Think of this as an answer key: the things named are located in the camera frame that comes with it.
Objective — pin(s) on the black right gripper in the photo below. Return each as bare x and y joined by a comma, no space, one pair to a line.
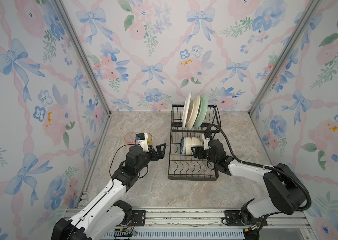
198,149

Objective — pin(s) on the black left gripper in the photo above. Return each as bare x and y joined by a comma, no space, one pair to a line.
160,154

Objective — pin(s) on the cream ribbed bowl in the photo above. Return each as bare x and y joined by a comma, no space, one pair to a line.
192,142

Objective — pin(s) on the blue floral bowl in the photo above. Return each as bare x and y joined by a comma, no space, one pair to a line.
183,145

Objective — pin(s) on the yellow glass cup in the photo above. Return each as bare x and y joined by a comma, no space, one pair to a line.
149,138

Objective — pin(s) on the pink glass cup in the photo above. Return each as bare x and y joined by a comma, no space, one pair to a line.
130,138

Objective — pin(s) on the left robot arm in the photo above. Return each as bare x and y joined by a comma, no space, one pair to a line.
107,210

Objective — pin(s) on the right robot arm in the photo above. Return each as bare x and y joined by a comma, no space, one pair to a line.
286,194

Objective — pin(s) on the cream plate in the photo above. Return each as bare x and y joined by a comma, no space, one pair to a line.
193,112

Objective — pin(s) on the green plate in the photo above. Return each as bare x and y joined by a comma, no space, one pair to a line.
202,111

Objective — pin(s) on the white plate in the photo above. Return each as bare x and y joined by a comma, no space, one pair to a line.
185,110

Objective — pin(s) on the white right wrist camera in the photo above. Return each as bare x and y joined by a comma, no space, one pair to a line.
206,139

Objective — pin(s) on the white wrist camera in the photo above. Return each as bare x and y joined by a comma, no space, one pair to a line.
142,140
206,139

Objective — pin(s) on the black wire dish rack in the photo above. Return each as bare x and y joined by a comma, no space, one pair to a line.
186,167

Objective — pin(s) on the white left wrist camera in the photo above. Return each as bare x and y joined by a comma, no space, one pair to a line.
142,140

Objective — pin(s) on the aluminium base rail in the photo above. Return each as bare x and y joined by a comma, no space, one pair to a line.
206,224

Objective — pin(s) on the aluminium corner post left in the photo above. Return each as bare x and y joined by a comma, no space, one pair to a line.
67,23

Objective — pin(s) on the aluminium corner post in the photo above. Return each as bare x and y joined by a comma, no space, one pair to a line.
306,17
67,23

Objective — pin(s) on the aluminium corner post right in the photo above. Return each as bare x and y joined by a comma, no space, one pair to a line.
306,17

